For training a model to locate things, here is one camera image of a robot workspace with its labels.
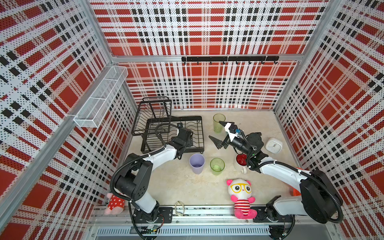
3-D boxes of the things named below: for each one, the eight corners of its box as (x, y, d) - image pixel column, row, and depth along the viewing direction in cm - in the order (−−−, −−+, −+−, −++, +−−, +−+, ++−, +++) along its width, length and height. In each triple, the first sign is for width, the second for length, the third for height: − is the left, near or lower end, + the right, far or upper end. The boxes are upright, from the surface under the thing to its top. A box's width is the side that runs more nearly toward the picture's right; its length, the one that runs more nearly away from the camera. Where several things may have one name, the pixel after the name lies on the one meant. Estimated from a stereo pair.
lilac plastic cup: (188, 172, 90) (187, 163, 80) (193, 161, 95) (192, 151, 85) (201, 177, 88) (201, 169, 78) (206, 165, 93) (206, 155, 83)
